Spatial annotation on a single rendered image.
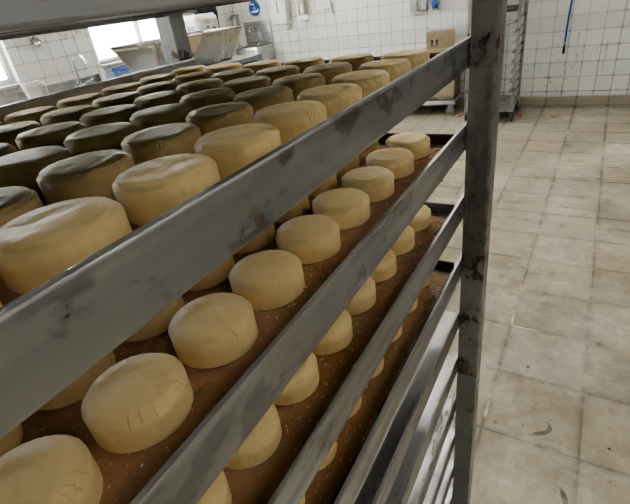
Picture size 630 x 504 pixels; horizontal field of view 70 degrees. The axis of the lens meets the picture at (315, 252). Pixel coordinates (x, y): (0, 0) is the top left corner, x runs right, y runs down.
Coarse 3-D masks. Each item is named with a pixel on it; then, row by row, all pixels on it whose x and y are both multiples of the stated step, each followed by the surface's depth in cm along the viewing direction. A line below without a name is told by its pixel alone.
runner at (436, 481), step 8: (448, 432) 81; (448, 440) 80; (448, 448) 75; (440, 456) 77; (448, 456) 76; (440, 464) 76; (440, 472) 72; (432, 480) 74; (440, 480) 72; (432, 488) 73; (432, 496) 69
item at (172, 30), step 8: (168, 16) 64; (176, 16) 65; (160, 24) 65; (168, 24) 65; (176, 24) 65; (184, 24) 66; (160, 32) 66; (168, 32) 65; (176, 32) 65; (184, 32) 67; (168, 40) 66; (176, 40) 66; (184, 40) 67; (168, 48) 67; (176, 48) 66; (184, 48) 67; (168, 56) 67; (176, 56) 67; (184, 56) 67; (192, 56) 69
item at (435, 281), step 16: (432, 272) 62; (432, 288) 59; (416, 304) 56; (416, 320) 54; (400, 336) 52; (400, 352) 50; (384, 368) 48; (368, 384) 46; (384, 384) 46; (368, 400) 44; (352, 416) 43; (368, 416) 43; (352, 432) 41; (336, 448) 40; (352, 448) 40; (336, 464) 39; (320, 480) 38; (336, 480) 37; (304, 496) 36; (320, 496) 36
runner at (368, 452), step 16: (448, 288) 56; (432, 320) 51; (416, 352) 47; (416, 368) 48; (400, 384) 43; (400, 400) 44; (384, 416) 40; (384, 432) 41; (368, 448) 38; (368, 464) 38; (352, 480) 35; (352, 496) 36
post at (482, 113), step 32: (480, 0) 44; (480, 32) 46; (480, 64) 47; (480, 96) 49; (480, 128) 50; (480, 160) 52; (480, 192) 54; (480, 224) 56; (480, 256) 58; (480, 288) 61; (480, 320) 63; (480, 352) 68
